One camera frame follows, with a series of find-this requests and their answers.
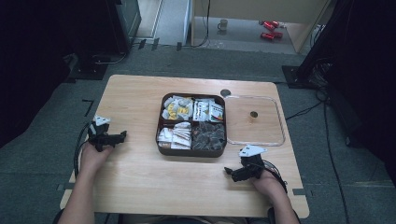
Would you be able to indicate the grey mug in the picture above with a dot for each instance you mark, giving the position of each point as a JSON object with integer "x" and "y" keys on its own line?
{"x": 222, "y": 24}

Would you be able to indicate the grey round table cap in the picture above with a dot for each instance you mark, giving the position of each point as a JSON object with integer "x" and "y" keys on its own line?
{"x": 225, "y": 92}

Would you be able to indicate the pile of dark packets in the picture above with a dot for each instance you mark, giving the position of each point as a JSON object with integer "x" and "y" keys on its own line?
{"x": 208, "y": 136}

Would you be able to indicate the pile of yellow white packets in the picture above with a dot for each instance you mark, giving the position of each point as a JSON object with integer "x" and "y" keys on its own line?
{"x": 178, "y": 108}

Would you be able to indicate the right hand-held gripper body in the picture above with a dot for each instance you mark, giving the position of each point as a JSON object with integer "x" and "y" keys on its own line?
{"x": 252, "y": 161}

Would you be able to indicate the person's clothing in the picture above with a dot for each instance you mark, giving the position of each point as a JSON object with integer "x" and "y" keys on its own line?
{"x": 186, "y": 220}

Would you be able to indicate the transparent square lid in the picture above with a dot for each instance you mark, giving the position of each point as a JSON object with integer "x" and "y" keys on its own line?
{"x": 253, "y": 129}

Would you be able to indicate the dark cabinet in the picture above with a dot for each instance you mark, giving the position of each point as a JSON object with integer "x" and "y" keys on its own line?
{"x": 124, "y": 23}

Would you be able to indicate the red can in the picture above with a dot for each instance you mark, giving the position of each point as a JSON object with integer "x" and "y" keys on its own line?
{"x": 270, "y": 25}

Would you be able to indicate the pile of white printed packets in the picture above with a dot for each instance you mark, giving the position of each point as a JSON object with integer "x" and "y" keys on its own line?
{"x": 208, "y": 111}

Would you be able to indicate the black stand base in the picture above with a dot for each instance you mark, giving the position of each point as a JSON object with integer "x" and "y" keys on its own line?
{"x": 88, "y": 71}
{"x": 294, "y": 76}

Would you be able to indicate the person's left hand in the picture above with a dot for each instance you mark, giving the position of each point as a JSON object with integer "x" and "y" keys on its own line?
{"x": 93, "y": 157}

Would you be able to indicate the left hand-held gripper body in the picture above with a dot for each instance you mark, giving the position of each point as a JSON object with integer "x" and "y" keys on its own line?
{"x": 99, "y": 138}

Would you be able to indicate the pile of white brown packets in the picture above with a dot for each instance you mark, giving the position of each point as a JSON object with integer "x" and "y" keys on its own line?
{"x": 176, "y": 135}

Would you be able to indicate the brown four-compartment box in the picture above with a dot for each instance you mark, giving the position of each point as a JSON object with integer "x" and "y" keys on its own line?
{"x": 190, "y": 153}

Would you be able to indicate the person's right hand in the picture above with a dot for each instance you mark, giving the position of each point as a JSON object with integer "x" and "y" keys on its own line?
{"x": 268, "y": 185}

